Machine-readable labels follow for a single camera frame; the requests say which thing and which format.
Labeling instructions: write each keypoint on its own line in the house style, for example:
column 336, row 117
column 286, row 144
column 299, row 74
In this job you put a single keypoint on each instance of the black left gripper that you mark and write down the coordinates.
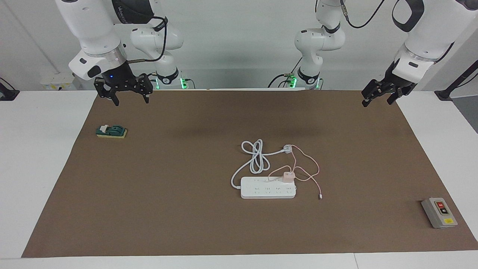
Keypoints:
column 388, row 85

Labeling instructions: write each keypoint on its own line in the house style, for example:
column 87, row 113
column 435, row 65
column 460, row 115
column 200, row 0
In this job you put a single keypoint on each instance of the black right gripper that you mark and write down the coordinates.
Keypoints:
column 121, row 80

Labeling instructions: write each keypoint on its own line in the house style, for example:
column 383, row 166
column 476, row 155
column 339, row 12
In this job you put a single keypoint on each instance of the pink charger adapter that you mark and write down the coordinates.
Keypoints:
column 288, row 176

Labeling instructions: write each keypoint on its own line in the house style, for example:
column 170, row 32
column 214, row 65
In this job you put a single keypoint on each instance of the white power strip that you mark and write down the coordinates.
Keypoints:
column 261, row 191

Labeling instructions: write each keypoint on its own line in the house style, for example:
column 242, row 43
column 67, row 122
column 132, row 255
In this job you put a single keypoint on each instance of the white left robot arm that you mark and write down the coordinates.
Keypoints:
column 317, row 41

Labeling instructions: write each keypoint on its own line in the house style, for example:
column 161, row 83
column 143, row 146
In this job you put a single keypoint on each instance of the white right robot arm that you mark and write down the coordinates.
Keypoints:
column 93, row 26

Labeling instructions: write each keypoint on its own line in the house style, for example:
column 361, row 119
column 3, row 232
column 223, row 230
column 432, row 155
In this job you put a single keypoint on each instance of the brown table mat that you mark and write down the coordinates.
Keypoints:
column 168, row 194

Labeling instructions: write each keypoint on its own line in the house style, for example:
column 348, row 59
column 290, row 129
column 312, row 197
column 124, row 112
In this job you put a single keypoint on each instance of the grey push button box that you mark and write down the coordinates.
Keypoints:
column 439, row 213

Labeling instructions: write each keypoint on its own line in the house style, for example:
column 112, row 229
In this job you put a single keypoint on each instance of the green knife switch yellow base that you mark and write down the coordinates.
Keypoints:
column 112, row 131

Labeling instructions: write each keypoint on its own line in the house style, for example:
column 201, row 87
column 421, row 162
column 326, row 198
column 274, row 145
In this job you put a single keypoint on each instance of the black clamp mount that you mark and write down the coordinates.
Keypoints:
column 7, row 93

